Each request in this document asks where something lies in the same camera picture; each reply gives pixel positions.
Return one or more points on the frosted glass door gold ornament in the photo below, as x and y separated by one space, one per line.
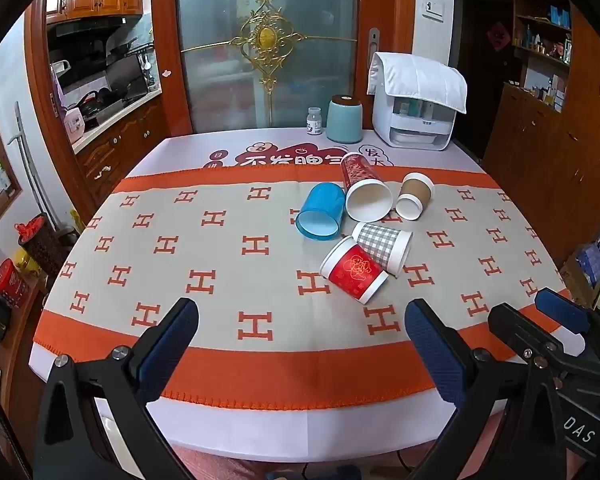
265 45

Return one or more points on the wooden shelf cabinet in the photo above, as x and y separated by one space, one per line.
565 160

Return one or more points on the pink rice cooker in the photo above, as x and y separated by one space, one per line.
74 124

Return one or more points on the wooden kitchen base cabinets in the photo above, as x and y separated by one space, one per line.
120 152

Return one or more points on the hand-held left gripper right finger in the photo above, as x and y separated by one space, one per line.
432 355

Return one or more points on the small white bottle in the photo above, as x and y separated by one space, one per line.
314 122

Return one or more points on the white quilted cloth cover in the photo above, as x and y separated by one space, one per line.
420 80

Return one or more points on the brown paper cup white lid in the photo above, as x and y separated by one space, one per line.
414 192

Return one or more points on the orange patterned blanket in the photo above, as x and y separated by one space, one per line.
220 240

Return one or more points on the white printed tablecloth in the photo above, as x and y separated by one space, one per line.
290 142

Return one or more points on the blue plastic cup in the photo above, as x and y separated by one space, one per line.
322 210

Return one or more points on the grey checked paper cup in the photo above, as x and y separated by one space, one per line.
382 245

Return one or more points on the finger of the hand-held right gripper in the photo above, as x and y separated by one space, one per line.
517 327
562 307

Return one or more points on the white wall switch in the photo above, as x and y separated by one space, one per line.
433 8

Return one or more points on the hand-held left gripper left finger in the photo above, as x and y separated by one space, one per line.
172 332

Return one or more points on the tall red paper cup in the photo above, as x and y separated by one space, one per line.
362 185

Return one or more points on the red diamond door decoration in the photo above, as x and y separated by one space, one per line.
500 37

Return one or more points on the red round tin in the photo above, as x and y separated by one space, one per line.
9 284

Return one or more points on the blue cardboard box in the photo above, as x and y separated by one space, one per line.
592 260

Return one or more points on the white countertop appliance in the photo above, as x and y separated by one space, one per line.
415 127

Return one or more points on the short red paper cup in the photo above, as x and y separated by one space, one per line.
355 272

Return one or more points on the grey metal pole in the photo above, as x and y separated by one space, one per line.
30 165

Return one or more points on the black range hood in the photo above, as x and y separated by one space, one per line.
92 35

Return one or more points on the dark wicker basket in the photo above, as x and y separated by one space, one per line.
42 245

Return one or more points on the teal canister brown lid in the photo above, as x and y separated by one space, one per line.
344 120

